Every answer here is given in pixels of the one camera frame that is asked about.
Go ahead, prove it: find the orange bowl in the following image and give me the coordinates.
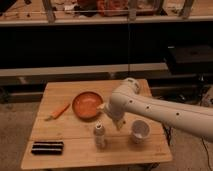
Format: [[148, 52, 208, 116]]
[[72, 91, 103, 120]]

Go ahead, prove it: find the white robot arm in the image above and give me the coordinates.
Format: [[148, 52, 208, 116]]
[[97, 78, 213, 142]]

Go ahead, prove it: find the black cable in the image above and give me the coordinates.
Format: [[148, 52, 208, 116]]
[[201, 138, 213, 168]]

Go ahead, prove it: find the black brush block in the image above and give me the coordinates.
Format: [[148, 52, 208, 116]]
[[31, 141, 64, 155]]

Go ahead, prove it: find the white cup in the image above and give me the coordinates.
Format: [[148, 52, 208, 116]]
[[130, 120, 150, 144]]

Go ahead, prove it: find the clear plastic bottle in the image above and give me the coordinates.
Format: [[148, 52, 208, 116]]
[[93, 122, 106, 149]]

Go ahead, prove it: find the orange carrot toy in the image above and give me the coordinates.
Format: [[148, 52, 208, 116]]
[[46, 103, 70, 121]]

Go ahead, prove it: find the wooden shelf bench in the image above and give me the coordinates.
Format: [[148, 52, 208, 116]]
[[0, 63, 168, 86]]

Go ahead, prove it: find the black box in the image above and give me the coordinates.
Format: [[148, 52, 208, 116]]
[[165, 45, 213, 74]]

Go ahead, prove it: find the wooden table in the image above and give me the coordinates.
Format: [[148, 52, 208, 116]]
[[21, 80, 172, 170]]

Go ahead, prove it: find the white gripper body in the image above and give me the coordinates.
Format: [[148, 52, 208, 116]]
[[97, 103, 125, 130]]

